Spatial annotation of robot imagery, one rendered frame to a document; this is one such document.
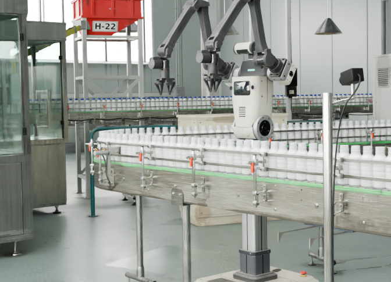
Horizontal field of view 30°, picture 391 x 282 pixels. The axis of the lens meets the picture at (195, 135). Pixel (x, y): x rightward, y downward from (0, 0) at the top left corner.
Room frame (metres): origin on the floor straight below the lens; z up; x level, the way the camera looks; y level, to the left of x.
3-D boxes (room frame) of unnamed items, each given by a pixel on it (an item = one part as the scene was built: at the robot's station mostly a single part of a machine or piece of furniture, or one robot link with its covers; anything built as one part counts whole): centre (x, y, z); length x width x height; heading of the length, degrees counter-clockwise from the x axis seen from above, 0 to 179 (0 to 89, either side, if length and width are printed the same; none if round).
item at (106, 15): (10.54, 1.24, 1.40); 0.92 x 0.72 x 2.80; 111
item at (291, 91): (10.14, -1.32, 1.55); 0.17 x 0.15 x 0.42; 111
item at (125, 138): (4.35, 0.42, 1.08); 0.06 x 0.06 x 0.17
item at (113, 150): (4.34, 0.52, 0.96); 0.23 x 0.10 x 0.27; 129
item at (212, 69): (3.93, -0.10, 1.52); 0.10 x 0.07 x 0.07; 129
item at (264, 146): (3.42, -0.32, 1.08); 0.06 x 0.06 x 0.17
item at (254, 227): (4.43, -0.35, 0.49); 0.13 x 0.13 x 0.40; 39
